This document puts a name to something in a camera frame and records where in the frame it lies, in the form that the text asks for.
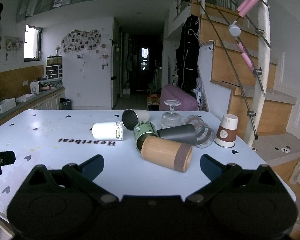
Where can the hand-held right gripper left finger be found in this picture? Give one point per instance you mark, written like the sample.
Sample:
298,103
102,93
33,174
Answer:
93,167

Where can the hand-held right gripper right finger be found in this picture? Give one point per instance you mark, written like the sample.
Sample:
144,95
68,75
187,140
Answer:
210,168

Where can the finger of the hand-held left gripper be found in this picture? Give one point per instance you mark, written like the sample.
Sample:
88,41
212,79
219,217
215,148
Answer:
5,158

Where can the bamboo cup with brown band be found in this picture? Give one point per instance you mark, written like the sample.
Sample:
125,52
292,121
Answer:
162,152

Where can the brown striped glass cup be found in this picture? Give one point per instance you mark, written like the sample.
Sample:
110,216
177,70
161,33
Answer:
202,132

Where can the white cup with cartoon print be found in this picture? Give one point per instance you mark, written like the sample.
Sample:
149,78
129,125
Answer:
105,130

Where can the brown and white paper cup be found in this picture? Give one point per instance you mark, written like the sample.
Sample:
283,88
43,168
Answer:
226,132

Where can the dark grey cup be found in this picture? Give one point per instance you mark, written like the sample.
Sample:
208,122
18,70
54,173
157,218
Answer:
177,133

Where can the green printed tin cup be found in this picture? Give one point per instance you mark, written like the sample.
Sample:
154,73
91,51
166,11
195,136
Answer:
146,128

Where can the steel cup with white outside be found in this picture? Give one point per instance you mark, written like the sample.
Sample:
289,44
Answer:
137,116

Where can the white cardboard box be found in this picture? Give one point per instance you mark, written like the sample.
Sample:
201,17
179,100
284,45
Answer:
6,105

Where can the clear glass goblet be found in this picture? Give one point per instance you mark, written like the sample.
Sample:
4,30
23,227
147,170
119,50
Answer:
170,120

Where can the white flat tray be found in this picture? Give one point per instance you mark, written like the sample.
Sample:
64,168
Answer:
25,97

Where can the black trash bin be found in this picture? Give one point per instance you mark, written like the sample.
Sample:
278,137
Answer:
66,104

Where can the kitchen counter cabinet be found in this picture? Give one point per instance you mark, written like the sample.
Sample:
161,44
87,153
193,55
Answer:
45,100

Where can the grey bear print stair mat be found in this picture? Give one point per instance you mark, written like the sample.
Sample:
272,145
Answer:
282,150

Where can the white countertop appliance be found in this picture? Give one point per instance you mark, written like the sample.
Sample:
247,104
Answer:
35,87

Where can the purple sofa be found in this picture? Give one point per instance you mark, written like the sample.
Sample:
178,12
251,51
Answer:
176,99

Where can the clear plastic bottle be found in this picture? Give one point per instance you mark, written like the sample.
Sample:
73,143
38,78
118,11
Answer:
297,171

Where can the colourful printed box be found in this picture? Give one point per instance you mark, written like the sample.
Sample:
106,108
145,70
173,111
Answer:
153,99

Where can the white drawer organizer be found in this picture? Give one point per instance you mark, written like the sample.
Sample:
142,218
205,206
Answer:
54,72

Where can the wooden staircase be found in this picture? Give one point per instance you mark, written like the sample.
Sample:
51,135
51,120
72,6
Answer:
240,67

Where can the glass tank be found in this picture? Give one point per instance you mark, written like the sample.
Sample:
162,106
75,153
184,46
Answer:
54,60

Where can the metal stair railing rods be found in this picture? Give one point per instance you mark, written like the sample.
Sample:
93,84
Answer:
240,62

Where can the black hanging coat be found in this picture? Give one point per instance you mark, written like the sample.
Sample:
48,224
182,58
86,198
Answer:
187,57

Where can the pink foam tube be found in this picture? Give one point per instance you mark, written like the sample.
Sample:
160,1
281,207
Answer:
246,57
248,3

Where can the window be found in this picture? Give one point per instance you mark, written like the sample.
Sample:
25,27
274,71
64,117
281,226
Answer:
31,43

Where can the cloud-shaped photo board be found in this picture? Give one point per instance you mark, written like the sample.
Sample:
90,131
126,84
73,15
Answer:
81,41

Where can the grey round disc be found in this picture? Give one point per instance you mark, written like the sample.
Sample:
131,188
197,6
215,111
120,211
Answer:
234,31

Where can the wall hook rack with keys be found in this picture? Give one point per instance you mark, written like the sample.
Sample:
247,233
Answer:
13,45

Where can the white stair post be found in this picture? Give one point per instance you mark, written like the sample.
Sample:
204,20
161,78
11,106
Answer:
261,62

